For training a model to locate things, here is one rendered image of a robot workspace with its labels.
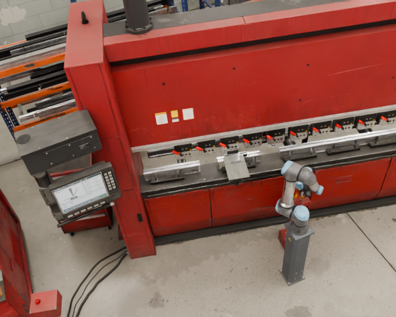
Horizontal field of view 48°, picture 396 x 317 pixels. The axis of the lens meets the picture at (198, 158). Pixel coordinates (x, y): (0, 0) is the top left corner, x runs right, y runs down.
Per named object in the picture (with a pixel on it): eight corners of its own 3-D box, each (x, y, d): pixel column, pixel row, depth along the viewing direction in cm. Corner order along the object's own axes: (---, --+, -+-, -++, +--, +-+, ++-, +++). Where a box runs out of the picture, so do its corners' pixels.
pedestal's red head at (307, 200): (290, 211, 391) (291, 198, 378) (281, 197, 402) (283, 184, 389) (310, 204, 394) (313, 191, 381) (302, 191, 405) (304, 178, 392)
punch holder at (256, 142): (244, 148, 386) (244, 134, 374) (242, 141, 392) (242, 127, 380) (261, 146, 387) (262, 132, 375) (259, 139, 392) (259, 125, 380)
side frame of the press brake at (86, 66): (131, 260, 445) (63, 67, 278) (127, 194, 504) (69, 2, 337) (156, 255, 446) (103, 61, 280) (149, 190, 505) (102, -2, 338)
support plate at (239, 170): (229, 180, 377) (229, 180, 376) (222, 158, 395) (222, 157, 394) (249, 177, 377) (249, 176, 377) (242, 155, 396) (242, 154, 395)
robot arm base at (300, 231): (312, 231, 362) (313, 224, 355) (296, 238, 358) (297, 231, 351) (302, 217, 372) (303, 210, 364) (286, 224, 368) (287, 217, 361)
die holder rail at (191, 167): (145, 181, 398) (143, 174, 392) (144, 176, 403) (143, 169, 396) (200, 172, 401) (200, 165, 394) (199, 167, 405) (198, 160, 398)
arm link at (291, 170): (290, 222, 356) (299, 173, 320) (273, 214, 363) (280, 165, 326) (297, 212, 363) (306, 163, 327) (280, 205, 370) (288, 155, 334)
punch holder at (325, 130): (312, 137, 389) (314, 123, 377) (309, 131, 395) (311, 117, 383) (329, 134, 390) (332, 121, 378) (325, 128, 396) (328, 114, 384)
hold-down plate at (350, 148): (327, 155, 403) (328, 153, 401) (325, 151, 407) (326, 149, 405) (359, 150, 405) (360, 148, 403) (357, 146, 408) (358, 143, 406)
